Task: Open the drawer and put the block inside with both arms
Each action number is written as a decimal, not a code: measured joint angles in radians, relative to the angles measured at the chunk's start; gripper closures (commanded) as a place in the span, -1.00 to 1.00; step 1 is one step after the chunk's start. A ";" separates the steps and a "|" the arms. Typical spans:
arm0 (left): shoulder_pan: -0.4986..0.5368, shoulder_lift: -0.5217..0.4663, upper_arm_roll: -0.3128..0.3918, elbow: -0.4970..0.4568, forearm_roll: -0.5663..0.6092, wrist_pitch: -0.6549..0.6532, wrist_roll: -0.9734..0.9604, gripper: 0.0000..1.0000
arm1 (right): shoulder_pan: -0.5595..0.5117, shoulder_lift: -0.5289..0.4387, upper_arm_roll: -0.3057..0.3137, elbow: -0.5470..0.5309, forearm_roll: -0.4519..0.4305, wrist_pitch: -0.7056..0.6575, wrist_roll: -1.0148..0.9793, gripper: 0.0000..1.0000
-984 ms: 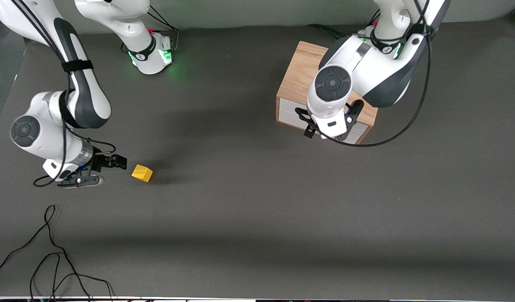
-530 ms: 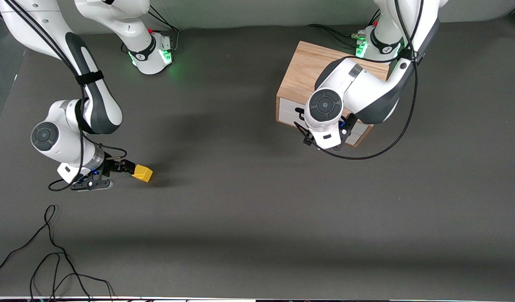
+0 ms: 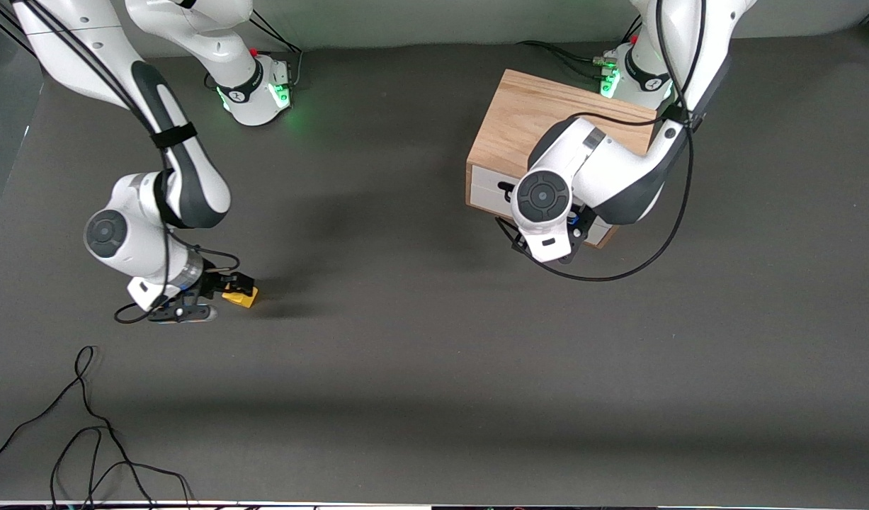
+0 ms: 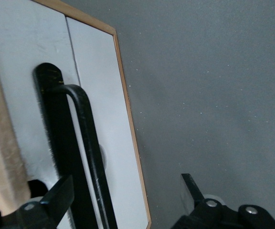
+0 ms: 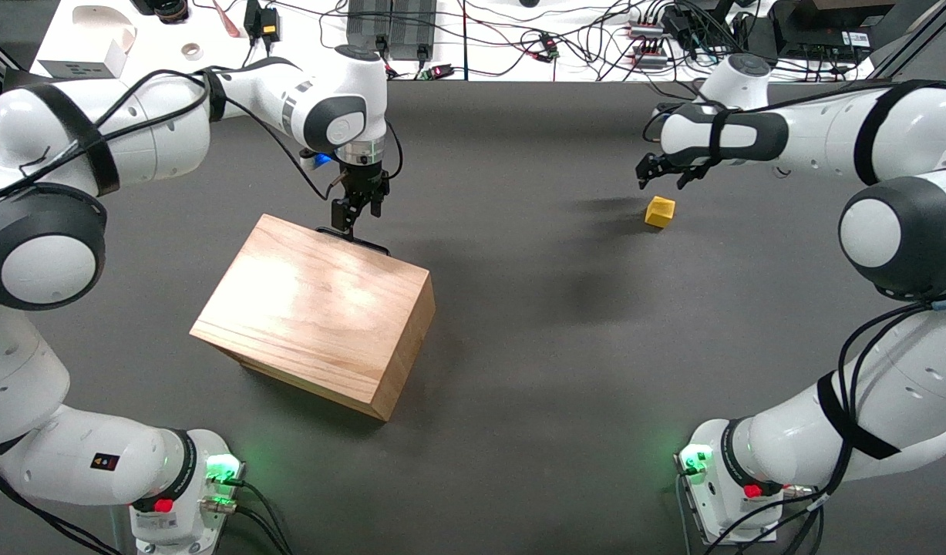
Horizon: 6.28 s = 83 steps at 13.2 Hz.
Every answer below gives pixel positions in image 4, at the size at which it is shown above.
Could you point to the wooden drawer cabinet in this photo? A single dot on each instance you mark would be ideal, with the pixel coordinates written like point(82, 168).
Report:
point(104, 83)

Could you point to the wooden drawer with white front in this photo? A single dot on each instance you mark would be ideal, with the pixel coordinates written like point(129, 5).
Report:
point(20, 47)

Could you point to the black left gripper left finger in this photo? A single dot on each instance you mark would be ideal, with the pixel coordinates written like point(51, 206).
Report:
point(48, 205)

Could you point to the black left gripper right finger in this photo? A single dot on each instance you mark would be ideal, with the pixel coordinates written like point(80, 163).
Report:
point(191, 190)

